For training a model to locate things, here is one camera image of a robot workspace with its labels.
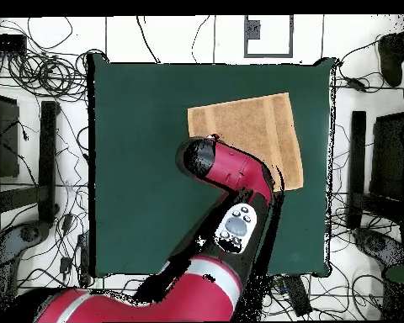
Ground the black rectangular box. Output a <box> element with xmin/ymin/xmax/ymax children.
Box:
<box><xmin>282</xmin><ymin>275</ymin><xmax>313</xmax><ymax>318</ymax></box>

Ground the black inline power adapter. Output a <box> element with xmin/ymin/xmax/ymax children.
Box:
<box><xmin>344</xmin><ymin>77</ymin><xmax>369</xmax><ymax>93</ymax></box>

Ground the black cable coil bundle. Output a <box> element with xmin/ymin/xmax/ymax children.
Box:
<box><xmin>6</xmin><ymin>48</ymin><xmax>104</xmax><ymax>103</ymax></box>

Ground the dark grey square frame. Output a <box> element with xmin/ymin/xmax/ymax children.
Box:
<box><xmin>243</xmin><ymin>14</ymin><xmax>295</xmax><ymax>59</ymax></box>

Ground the dark green table cloth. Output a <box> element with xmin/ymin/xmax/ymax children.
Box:
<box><xmin>87</xmin><ymin>53</ymin><xmax>337</xmax><ymax>279</ymax></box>

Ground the tan terry towel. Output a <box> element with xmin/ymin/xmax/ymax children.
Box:
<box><xmin>187</xmin><ymin>93</ymin><xmax>305</xmax><ymax>193</ymax></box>

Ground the person's foot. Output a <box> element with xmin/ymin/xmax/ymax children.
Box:
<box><xmin>377</xmin><ymin>30</ymin><xmax>404</xmax><ymax>88</ymax></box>

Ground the large black case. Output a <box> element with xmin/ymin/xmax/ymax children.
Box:
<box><xmin>369</xmin><ymin>112</ymin><xmax>404</xmax><ymax>200</ymax></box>

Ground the long black bar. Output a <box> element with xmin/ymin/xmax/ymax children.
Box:
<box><xmin>37</xmin><ymin>100</ymin><xmax>61</xmax><ymax>224</ymax></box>

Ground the flat black box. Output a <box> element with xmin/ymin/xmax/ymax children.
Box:
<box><xmin>0</xmin><ymin>33</ymin><xmax>29</xmax><ymax>54</ymax></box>

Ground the grey chair base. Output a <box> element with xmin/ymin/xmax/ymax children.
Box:
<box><xmin>352</xmin><ymin>227</ymin><xmax>404</xmax><ymax>270</ymax></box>
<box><xmin>0</xmin><ymin>220</ymin><xmax>52</xmax><ymax>323</ymax></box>

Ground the black power strip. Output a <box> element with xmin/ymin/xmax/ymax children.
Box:
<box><xmin>76</xmin><ymin>231</ymin><xmax>93</xmax><ymax>288</ymax></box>

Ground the curved black cable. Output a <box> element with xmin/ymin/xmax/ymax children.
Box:
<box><xmin>136</xmin><ymin>14</ymin><xmax>162</xmax><ymax>65</ymax></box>

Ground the black monitor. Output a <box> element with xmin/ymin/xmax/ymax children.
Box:
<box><xmin>0</xmin><ymin>93</ymin><xmax>21</xmax><ymax>179</ymax></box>

